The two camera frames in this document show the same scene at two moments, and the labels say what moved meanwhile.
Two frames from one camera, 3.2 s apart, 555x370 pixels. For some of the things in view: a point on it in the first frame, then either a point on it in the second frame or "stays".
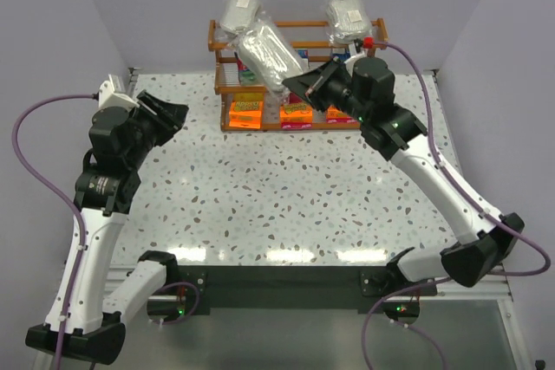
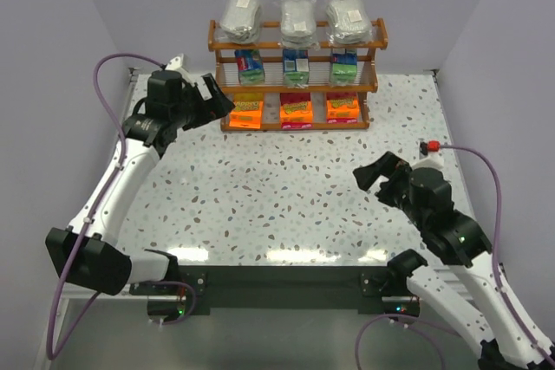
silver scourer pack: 239,13 stays
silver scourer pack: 347,19 stays
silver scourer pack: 265,58 → 298,23
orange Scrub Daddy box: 246,110 stays
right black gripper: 323,85 → 388,185
